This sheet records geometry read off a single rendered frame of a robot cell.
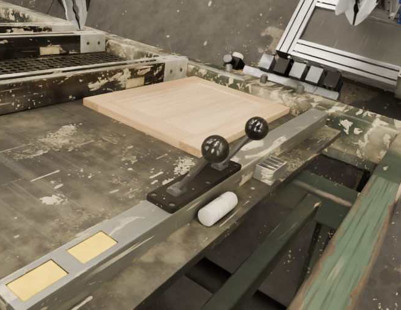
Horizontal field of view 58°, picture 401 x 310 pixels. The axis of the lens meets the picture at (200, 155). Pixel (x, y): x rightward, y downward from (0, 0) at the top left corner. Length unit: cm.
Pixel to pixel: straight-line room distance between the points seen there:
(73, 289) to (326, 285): 28
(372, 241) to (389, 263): 141
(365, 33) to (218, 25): 95
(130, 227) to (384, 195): 44
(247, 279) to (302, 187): 33
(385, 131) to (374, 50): 90
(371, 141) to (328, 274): 70
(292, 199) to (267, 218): 118
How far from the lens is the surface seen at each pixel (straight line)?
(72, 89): 100
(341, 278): 48
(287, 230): 70
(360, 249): 54
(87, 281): 44
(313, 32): 205
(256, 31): 239
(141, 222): 49
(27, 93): 94
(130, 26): 291
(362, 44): 199
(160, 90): 110
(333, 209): 84
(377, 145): 113
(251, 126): 56
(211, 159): 46
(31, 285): 42
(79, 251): 45
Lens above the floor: 197
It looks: 62 degrees down
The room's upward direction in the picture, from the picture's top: 64 degrees counter-clockwise
